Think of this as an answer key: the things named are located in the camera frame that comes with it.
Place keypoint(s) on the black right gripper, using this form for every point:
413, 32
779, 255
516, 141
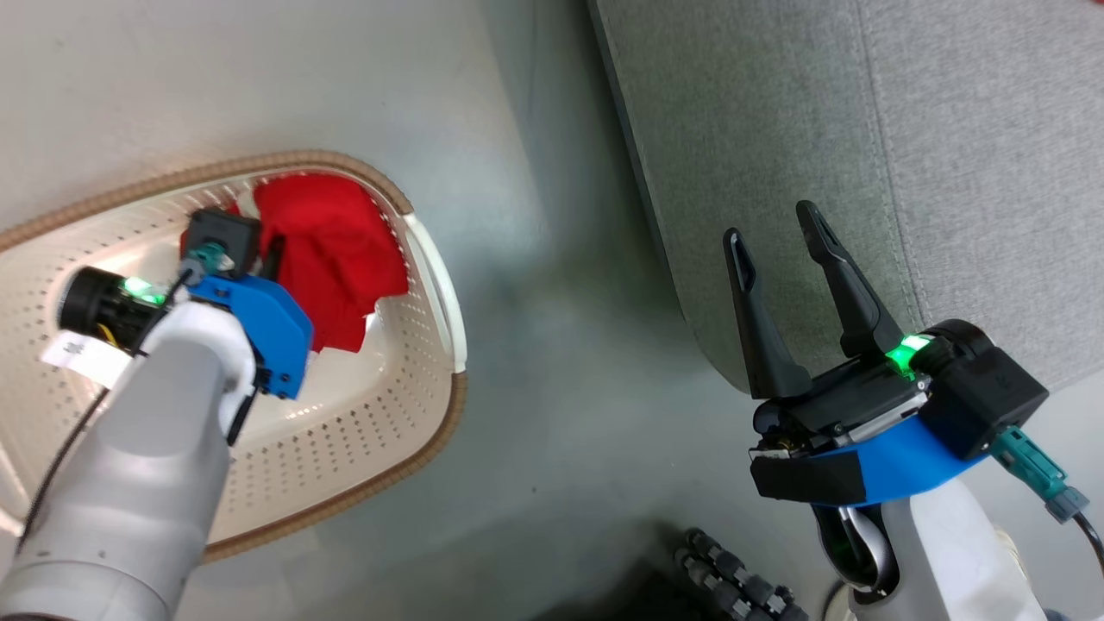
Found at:
849, 401

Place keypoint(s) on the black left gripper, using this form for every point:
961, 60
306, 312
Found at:
99, 304

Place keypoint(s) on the red garment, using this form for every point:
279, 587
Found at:
332, 250

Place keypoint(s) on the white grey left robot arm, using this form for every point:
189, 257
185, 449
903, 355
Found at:
129, 474

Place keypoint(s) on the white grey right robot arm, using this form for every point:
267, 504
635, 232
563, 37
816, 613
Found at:
949, 552

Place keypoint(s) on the grey fabric sofa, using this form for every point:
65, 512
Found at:
862, 129

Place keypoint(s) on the white paper label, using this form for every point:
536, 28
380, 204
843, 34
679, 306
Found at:
82, 355

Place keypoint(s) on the cream perforated laundry basket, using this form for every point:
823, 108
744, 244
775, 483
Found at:
362, 405

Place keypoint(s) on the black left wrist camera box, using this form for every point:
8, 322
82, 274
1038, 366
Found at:
222, 233

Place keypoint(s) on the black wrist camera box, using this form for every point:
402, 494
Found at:
987, 397
222, 233

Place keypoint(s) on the blue right camera mount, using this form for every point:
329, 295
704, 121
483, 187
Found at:
897, 466

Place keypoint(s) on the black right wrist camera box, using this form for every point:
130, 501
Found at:
987, 397

